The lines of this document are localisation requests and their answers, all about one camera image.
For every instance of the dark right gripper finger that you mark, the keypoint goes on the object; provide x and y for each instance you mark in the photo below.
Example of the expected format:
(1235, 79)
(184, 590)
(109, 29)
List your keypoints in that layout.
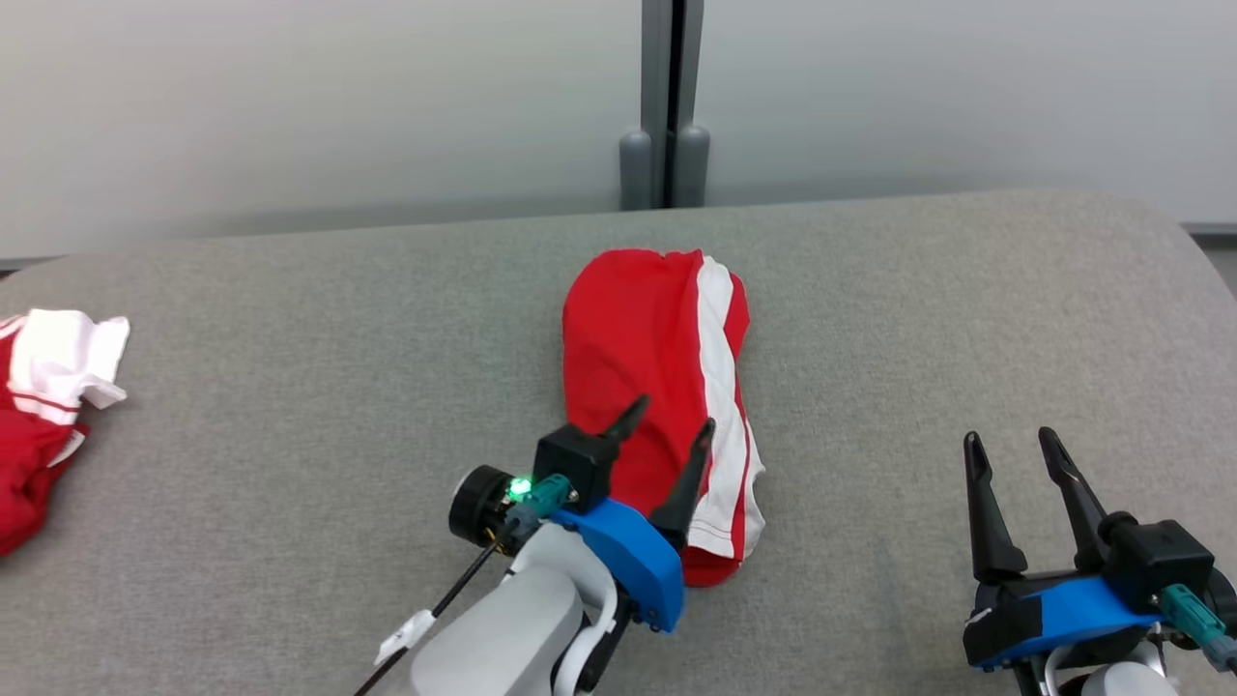
(1075, 493)
(988, 522)

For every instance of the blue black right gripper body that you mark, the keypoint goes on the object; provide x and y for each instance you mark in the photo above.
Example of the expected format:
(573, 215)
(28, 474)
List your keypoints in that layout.
(1073, 609)

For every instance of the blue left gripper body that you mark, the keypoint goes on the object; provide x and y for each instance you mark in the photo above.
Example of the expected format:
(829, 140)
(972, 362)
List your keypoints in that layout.
(628, 561)

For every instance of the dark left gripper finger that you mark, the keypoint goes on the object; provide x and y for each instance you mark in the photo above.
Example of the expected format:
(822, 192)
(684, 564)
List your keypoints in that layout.
(623, 430)
(688, 493)

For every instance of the red shorts with white stripe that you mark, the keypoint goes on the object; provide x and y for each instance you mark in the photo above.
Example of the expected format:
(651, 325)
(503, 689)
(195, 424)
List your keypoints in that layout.
(628, 338)

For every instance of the red and white jersey shirt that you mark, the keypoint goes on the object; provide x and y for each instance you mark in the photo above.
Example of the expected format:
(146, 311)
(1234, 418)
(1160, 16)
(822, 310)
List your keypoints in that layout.
(29, 464)

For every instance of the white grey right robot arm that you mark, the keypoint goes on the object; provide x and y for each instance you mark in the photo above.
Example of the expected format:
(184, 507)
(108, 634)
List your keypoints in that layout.
(1126, 681)

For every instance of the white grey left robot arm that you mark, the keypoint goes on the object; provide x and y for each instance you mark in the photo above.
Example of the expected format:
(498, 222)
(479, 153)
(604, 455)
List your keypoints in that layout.
(503, 638)

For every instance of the black round right wrist motor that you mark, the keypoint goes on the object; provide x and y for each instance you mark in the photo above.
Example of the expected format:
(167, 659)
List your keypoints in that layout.
(1225, 594)

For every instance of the black round wrist motor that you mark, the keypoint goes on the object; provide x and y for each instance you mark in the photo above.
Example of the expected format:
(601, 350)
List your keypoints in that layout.
(475, 507)
(1225, 594)

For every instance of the black round left wrist motor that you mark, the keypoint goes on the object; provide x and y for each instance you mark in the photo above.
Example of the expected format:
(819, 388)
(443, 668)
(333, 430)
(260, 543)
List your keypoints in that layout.
(475, 507)

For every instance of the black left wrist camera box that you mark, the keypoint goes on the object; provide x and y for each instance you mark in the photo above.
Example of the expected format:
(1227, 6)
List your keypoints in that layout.
(570, 459)

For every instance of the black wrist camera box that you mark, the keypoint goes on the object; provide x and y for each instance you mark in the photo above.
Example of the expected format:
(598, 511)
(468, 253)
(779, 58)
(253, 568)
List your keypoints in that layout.
(570, 459)
(1160, 561)

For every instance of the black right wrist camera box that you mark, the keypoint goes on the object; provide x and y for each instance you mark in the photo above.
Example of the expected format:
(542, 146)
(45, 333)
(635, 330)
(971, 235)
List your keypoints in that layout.
(1160, 561)

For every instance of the grey partition post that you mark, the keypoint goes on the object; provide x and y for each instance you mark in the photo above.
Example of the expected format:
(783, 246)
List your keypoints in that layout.
(653, 77)

